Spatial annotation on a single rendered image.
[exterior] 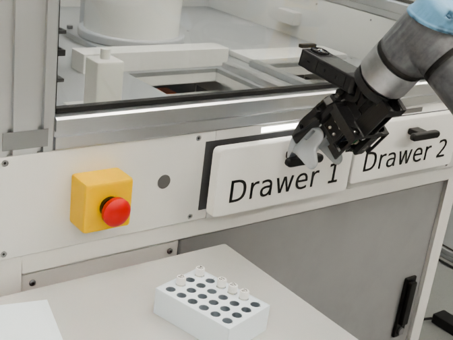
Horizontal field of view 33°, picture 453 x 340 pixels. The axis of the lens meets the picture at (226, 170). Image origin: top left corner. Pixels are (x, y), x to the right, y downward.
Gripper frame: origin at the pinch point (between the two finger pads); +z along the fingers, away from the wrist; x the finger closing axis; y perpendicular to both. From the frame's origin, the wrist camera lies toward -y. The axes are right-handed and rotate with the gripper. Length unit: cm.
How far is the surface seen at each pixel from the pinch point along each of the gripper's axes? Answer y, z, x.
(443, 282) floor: 5, 109, 145
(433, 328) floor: 21, 98, 116
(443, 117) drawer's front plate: -3.0, 1.4, 40.2
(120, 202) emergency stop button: 3.3, 0.8, -32.9
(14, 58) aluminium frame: -12.9, -9.5, -44.6
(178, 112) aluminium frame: -7.5, -2.4, -20.3
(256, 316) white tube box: 23.4, -1.6, -22.7
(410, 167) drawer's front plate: 2.6, 9.1, 33.6
